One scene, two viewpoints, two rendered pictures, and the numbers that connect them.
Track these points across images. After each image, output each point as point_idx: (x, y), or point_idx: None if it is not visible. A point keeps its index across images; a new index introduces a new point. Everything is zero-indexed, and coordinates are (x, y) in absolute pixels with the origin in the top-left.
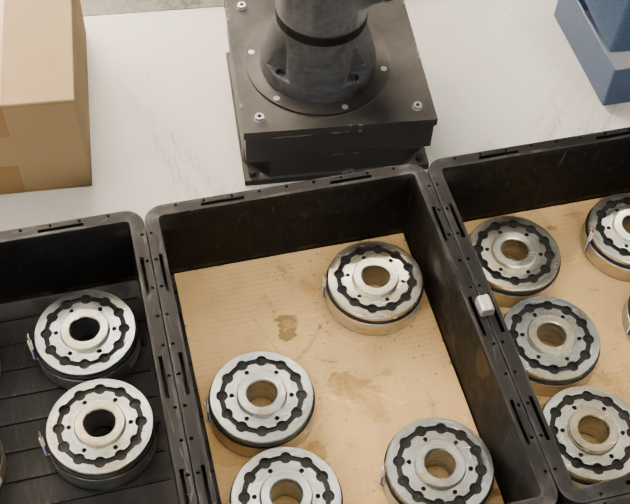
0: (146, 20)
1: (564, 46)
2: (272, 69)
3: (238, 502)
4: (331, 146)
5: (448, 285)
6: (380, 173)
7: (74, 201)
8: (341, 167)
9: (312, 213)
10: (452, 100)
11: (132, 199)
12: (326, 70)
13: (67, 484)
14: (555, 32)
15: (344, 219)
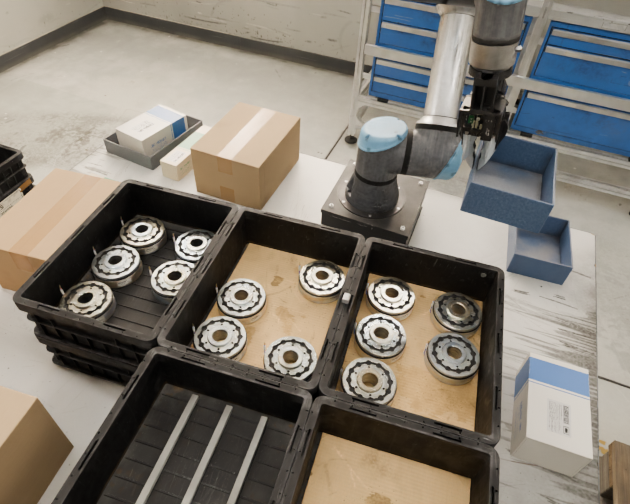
0: (325, 163)
1: (504, 240)
2: (347, 189)
3: (200, 329)
4: (358, 231)
5: None
6: (344, 232)
7: None
8: None
9: (311, 239)
10: (433, 240)
11: None
12: (366, 195)
13: (152, 295)
14: (504, 232)
15: (325, 249)
